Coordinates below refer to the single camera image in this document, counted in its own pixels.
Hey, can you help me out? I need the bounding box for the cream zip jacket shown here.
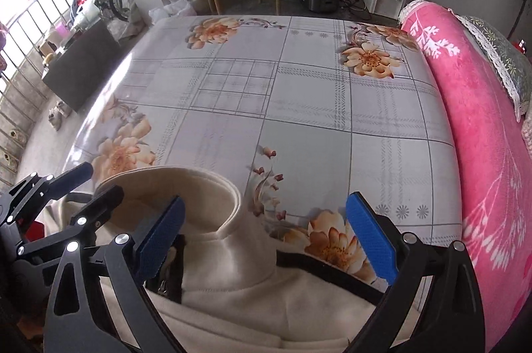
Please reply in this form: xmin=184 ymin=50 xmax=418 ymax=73
xmin=39 ymin=166 xmax=416 ymax=353

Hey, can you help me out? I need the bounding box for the pink fleece blanket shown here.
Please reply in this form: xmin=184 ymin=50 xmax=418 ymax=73
xmin=401 ymin=2 xmax=532 ymax=353

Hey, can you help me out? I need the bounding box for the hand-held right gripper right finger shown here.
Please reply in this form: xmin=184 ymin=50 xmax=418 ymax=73
xmin=345 ymin=191 xmax=487 ymax=353

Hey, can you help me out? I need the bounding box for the metal window railing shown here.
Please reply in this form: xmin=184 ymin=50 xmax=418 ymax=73
xmin=0 ymin=0 xmax=90 ymax=187

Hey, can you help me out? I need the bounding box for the white plastic bag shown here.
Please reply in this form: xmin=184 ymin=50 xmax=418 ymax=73
xmin=150 ymin=0 xmax=206 ymax=23

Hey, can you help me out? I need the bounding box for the dark low cabinet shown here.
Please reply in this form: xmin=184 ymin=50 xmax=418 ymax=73
xmin=42 ymin=21 xmax=121 ymax=113

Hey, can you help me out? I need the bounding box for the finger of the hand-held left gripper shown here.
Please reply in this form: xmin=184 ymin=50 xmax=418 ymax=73
xmin=14 ymin=184 xmax=124 ymax=263
xmin=0 ymin=162 xmax=94 ymax=230

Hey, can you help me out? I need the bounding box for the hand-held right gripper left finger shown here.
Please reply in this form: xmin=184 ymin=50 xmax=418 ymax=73
xmin=44 ymin=195 xmax=186 ymax=353

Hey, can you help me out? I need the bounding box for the pair of beige slippers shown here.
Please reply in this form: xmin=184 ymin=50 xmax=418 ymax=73
xmin=48 ymin=101 xmax=71 ymax=131

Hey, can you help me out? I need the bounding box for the grey floral lace-trimmed pillow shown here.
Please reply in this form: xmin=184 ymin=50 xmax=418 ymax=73
xmin=455 ymin=14 xmax=532 ymax=123

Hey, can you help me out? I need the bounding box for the floral checked bed sheet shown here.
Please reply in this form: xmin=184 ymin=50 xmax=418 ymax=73
xmin=75 ymin=16 xmax=464 ymax=295

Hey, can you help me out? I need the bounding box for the black power cable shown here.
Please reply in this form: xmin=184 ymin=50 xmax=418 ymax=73
xmin=338 ymin=0 xmax=370 ymax=13

